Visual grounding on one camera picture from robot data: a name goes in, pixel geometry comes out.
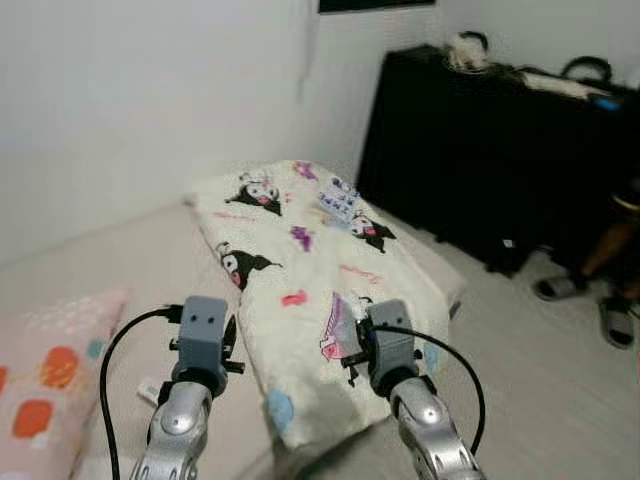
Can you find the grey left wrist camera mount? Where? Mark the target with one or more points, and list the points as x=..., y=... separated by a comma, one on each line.
x=205, y=325

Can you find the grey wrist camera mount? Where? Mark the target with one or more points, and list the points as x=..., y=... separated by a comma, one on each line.
x=392, y=340
x=205, y=325

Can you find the person's bare leg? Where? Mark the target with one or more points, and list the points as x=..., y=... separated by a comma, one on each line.
x=610, y=250

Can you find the clear plastic packet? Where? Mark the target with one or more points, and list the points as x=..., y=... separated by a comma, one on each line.
x=340, y=320

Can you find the white plush item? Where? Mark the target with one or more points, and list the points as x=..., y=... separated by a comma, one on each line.
x=467, y=52

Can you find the white flat box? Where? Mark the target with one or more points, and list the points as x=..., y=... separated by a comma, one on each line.
x=555, y=85

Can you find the beige sheeted mattress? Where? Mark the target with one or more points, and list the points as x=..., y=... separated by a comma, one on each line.
x=100, y=260

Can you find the cream cartoon print blanket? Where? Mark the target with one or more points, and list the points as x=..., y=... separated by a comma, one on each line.
x=290, y=270

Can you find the black low cabinet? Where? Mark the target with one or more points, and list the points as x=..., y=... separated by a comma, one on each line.
x=480, y=150

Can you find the black wall frame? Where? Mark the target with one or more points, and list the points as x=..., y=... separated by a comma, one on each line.
x=375, y=5

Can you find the small blue device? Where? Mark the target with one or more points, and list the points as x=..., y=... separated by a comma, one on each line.
x=605, y=101

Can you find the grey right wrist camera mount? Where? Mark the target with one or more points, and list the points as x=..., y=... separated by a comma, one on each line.
x=392, y=340

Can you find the pink patterned pillow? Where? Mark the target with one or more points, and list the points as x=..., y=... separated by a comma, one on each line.
x=50, y=390

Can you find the black headphones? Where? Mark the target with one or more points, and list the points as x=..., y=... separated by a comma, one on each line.
x=585, y=65

